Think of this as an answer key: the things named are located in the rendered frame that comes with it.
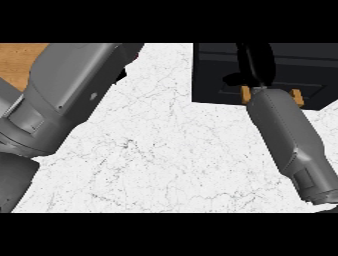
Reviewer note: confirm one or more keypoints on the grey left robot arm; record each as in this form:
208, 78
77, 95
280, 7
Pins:
62, 96

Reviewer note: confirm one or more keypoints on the black drawer cabinet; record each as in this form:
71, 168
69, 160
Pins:
313, 50

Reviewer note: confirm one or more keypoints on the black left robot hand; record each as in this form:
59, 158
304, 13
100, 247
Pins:
131, 51

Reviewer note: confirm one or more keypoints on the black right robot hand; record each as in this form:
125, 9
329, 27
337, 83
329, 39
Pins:
257, 63

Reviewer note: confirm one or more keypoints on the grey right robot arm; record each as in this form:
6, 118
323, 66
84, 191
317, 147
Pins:
286, 133

